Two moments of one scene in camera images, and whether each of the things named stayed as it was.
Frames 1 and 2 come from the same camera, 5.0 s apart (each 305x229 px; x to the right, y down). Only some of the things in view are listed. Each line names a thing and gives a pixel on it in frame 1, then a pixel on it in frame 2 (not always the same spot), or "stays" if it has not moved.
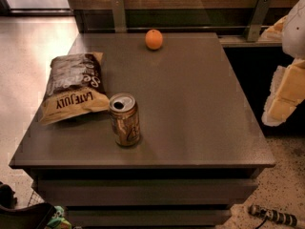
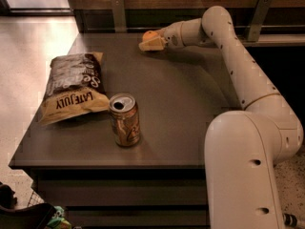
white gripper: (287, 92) -> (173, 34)
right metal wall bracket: (259, 17) stays
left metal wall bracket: (119, 15) stays
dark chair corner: (31, 217) stays
